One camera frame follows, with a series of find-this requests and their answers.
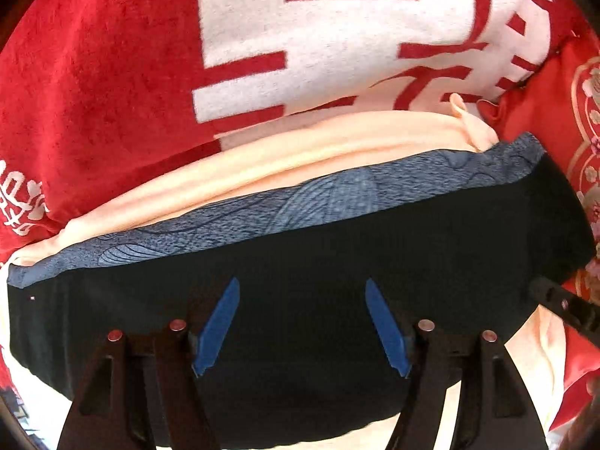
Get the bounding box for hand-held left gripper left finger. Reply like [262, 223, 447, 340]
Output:
[58, 277, 241, 450]

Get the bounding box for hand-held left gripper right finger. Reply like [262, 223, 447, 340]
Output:
[366, 277, 549, 450]

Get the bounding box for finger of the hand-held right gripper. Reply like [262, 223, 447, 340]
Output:
[529, 276, 600, 344]

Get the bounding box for black pants with blue cuffs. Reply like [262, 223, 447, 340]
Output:
[7, 132, 596, 450]

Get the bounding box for peach fleece blanket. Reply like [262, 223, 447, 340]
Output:
[0, 94, 591, 450]

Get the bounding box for red floral cloth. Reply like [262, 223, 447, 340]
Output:
[478, 33, 600, 450]

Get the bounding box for red and white printed blanket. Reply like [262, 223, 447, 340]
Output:
[0, 0, 587, 268]

